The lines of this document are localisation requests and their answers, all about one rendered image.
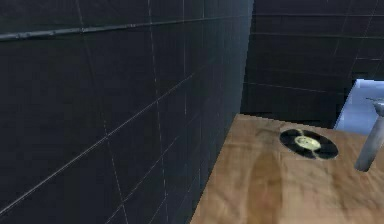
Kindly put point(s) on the wooden counter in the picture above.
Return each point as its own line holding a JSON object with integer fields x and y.
{"x": 286, "y": 186}

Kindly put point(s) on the pale blue white fixture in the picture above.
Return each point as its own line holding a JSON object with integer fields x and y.
{"x": 356, "y": 110}

